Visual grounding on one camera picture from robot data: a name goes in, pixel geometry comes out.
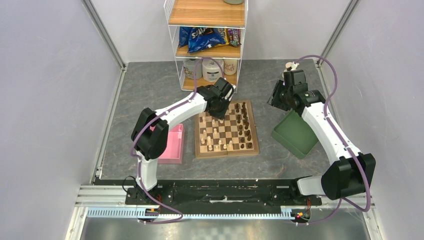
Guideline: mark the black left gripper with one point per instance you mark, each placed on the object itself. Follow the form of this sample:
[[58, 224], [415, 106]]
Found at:
[[220, 115]]

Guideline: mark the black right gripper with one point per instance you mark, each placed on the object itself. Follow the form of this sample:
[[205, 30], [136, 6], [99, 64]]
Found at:
[[274, 98]]

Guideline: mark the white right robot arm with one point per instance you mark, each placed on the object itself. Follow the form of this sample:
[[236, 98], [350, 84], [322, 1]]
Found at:
[[350, 171]]

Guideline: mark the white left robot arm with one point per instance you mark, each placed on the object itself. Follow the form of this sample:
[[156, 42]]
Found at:
[[150, 134]]

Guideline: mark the wooden chess board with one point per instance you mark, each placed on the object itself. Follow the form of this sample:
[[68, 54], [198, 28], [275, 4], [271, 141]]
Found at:
[[235, 135]]

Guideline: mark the white toilet paper roll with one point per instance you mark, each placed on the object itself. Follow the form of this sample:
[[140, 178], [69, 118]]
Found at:
[[211, 70]]

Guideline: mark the green soap pump bottle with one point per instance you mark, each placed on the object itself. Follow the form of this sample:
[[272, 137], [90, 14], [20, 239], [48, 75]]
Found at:
[[290, 66]]

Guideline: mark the pink printed cup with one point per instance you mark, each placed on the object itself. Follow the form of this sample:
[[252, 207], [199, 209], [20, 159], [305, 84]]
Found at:
[[230, 66]]

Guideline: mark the green plastic bin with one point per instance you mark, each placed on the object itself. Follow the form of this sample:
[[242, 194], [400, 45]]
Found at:
[[293, 133]]

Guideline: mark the white patterned mug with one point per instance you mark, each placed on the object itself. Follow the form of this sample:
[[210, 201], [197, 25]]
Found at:
[[192, 67]]

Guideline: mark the blue chips bag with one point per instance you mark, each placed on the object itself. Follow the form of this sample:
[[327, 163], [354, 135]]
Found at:
[[198, 39]]

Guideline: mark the dark candy bag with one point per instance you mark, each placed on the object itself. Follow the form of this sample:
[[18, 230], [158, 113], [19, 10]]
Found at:
[[234, 37]]

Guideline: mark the pink plastic bin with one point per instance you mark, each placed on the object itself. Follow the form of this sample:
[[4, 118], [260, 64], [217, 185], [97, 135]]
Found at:
[[173, 154]]

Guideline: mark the white wire wooden shelf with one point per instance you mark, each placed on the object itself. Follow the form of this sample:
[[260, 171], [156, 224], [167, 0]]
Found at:
[[220, 14]]

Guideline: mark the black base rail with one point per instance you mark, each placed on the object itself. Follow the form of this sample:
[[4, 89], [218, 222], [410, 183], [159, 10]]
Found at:
[[216, 197]]

